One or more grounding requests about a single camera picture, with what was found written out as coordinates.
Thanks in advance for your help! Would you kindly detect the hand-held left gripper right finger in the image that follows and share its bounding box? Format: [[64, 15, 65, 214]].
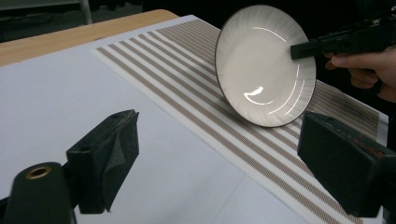
[[296, 110, 396, 218]]

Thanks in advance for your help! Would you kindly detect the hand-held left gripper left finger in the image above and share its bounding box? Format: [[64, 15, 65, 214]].
[[65, 108, 140, 216]]

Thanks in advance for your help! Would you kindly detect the white plate with dark rim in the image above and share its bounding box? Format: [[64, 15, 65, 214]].
[[214, 4, 318, 129]]

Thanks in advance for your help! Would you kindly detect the brown striped placemat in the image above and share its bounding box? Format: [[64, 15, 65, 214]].
[[92, 19, 389, 224]]

